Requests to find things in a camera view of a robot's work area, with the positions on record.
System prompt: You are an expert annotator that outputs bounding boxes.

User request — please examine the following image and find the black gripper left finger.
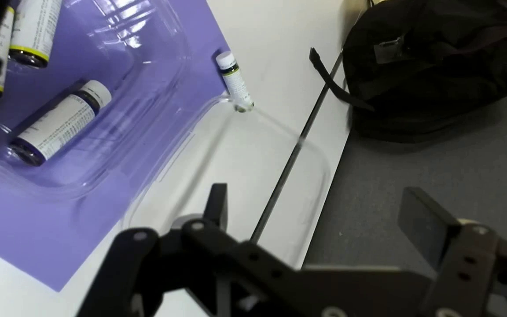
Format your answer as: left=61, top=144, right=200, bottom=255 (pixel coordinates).
left=75, top=181, right=293, bottom=317

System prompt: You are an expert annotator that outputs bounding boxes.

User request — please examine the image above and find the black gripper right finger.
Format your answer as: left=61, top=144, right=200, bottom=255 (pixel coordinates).
left=395, top=185, right=507, bottom=317

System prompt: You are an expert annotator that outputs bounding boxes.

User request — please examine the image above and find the grey desk partition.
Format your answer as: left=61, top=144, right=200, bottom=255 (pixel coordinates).
left=300, top=77, right=507, bottom=317

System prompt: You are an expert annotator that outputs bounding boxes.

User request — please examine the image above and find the black table seam strip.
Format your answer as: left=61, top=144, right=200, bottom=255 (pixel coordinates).
left=246, top=51, right=344, bottom=243

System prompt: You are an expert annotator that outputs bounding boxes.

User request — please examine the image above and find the purple mat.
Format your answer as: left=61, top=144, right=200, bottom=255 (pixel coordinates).
left=0, top=0, right=232, bottom=294

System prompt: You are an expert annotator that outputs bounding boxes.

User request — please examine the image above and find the black duffel bag with strap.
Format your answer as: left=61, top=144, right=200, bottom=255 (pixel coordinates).
left=307, top=0, right=507, bottom=144

